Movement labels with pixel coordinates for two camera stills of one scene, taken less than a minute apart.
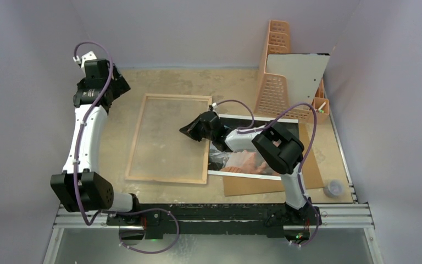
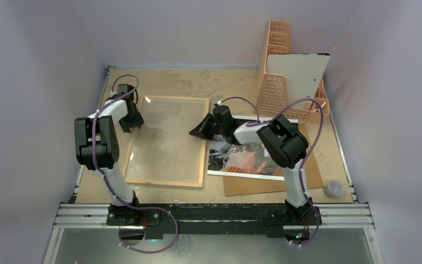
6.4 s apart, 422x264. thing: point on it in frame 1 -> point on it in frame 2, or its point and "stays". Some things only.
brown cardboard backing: [233, 186] stays
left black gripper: [120, 86] -> [137, 122]
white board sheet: [303, 73] stays
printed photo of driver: [248, 162] stays
